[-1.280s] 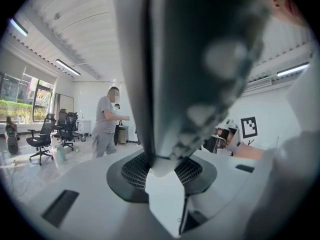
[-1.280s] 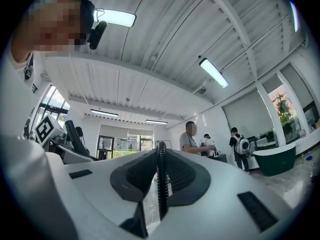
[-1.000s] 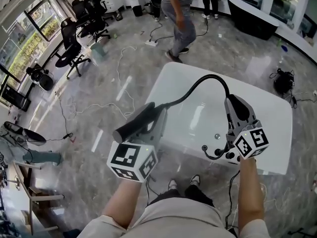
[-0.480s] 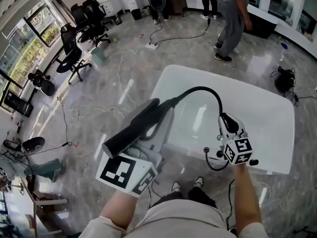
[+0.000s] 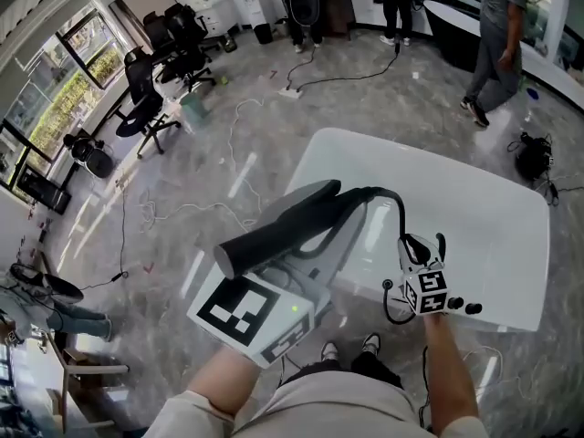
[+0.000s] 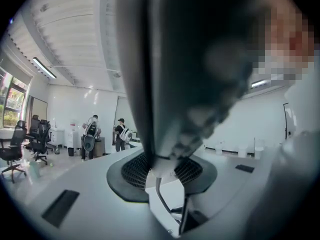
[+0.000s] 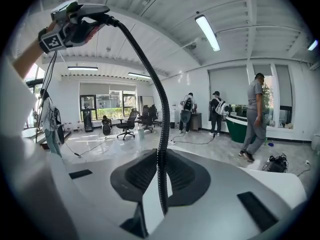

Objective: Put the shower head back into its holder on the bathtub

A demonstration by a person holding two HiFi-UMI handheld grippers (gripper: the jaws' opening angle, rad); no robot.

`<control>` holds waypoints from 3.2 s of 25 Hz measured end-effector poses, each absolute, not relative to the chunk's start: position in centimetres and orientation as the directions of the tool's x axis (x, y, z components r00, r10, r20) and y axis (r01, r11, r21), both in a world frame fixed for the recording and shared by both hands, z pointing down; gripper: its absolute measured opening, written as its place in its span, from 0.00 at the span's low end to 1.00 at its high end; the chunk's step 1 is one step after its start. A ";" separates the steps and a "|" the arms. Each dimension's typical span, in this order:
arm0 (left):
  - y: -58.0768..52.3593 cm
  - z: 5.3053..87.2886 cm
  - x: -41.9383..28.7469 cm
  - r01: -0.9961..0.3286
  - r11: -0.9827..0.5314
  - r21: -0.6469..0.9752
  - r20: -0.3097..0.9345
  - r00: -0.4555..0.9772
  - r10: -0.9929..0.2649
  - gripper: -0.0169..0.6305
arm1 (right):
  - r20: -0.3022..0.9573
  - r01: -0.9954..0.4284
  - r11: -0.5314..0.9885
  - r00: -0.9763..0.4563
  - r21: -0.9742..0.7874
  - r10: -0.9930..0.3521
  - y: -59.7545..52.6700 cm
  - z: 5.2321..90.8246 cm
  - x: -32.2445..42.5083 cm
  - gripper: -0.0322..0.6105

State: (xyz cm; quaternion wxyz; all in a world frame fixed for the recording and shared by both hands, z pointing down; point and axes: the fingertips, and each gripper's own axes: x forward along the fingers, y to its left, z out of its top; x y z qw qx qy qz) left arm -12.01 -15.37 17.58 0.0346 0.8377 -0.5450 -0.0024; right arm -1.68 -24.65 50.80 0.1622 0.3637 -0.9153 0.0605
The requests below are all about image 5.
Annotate person's right forearm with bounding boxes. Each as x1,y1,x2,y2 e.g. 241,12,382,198
422,312,480,435

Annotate brown wooden cabinet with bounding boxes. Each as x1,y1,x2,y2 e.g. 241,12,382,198
324,0,358,41

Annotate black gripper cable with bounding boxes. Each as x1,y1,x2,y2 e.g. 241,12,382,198
416,344,433,430

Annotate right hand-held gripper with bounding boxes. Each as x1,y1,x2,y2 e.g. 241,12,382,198
397,234,452,318

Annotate long black floor cable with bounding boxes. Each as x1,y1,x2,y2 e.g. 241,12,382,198
286,37,403,93

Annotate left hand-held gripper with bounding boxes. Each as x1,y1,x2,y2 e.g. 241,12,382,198
185,180,369,370

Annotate pale green box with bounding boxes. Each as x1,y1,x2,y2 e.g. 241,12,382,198
179,92,212,120

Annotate person's black trousers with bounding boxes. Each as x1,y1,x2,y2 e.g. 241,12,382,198
283,350,406,391

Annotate person's right shoe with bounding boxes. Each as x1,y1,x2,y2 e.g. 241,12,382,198
361,332,382,358

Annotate black flat monitor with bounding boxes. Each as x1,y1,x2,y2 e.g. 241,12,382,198
16,163,73,216

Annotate black shower head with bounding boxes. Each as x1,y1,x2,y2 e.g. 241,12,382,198
213,179,389,281

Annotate tangled white cable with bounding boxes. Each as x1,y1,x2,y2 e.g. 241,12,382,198
462,343,549,406

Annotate black round fan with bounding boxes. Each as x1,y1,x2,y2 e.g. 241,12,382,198
62,132,115,180

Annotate wooden table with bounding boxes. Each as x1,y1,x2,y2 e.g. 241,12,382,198
44,329,131,433

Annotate black office chair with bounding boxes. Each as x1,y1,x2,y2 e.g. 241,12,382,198
115,47,183,160
141,10,175,63
162,2,218,93

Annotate white cabinet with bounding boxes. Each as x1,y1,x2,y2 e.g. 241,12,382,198
194,0,242,38

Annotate long white floor cable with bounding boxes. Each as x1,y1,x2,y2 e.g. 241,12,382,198
135,97,266,233

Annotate black bag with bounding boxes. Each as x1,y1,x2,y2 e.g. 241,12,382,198
514,130,556,183

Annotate white water dispenser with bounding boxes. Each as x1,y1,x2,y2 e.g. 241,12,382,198
240,0,276,29

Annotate person's beige shirt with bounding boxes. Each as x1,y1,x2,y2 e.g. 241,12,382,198
144,371,493,438

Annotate thin black floor cable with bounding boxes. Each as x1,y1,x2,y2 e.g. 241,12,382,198
78,170,131,292

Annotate person's left forearm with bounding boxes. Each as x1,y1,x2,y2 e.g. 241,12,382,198
185,344,265,422

